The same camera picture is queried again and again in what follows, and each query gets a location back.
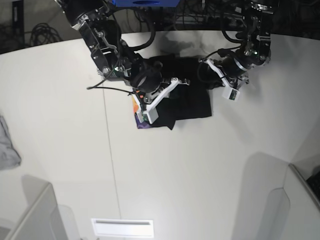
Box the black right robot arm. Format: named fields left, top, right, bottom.
left=56, top=0, right=181, bottom=104

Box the blue box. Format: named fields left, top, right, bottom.
left=111, top=0, right=180, bottom=7

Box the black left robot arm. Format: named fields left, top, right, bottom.
left=202, top=0, right=277, bottom=90

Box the grey cloth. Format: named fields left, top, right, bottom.
left=0, top=115, right=22, bottom=171

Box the black keyboard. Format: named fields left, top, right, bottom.
left=306, top=172, right=320, bottom=200

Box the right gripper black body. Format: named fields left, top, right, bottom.
left=129, top=58, right=183, bottom=103

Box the black T-shirt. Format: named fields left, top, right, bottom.
left=134, top=54, right=212, bottom=130

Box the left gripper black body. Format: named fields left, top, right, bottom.
left=210, top=56, right=250, bottom=86

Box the coiled black cable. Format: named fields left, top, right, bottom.
left=29, top=22, right=63, bottom=47

